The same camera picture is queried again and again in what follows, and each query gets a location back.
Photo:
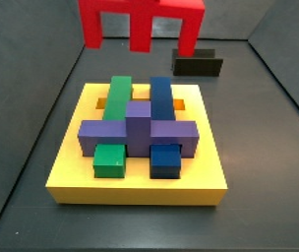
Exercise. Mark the red E-shaped block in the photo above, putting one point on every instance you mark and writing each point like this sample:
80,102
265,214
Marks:
141,12

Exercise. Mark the yellow board base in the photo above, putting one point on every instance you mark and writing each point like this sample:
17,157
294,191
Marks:
73,185

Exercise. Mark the purple cross block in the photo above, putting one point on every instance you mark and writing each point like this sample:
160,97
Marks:
137,132

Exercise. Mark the blue bar block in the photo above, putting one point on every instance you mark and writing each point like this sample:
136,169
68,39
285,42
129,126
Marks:
166,152

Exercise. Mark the green bar block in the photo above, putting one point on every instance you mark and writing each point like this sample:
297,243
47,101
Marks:
109,151

